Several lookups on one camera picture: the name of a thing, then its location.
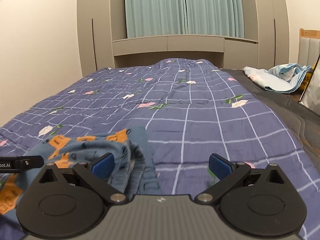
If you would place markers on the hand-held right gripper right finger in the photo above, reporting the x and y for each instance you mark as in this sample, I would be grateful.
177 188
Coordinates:
220 166

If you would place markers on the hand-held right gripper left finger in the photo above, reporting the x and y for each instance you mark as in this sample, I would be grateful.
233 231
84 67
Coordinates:
103 166

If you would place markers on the blue pants with orange patches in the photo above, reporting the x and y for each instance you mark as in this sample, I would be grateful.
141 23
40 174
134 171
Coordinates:
75 150

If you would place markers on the purple checked floral blanket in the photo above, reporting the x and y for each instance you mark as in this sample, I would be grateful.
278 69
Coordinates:
200 120

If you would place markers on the light blue cloth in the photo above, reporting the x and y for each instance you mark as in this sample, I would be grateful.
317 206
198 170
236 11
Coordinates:
280 80

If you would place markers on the white bag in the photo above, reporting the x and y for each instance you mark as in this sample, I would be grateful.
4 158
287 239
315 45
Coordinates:
313 92

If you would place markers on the yellow packet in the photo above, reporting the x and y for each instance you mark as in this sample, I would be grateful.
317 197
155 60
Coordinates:
306 81

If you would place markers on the beige built-in wardrobe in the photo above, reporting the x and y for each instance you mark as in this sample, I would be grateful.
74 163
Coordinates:
195 45

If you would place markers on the grey padded headboard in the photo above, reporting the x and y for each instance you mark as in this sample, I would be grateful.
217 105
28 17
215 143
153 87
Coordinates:
312 50

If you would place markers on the teal curtain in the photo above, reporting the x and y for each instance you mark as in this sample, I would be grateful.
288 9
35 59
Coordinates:
155 7
215 7

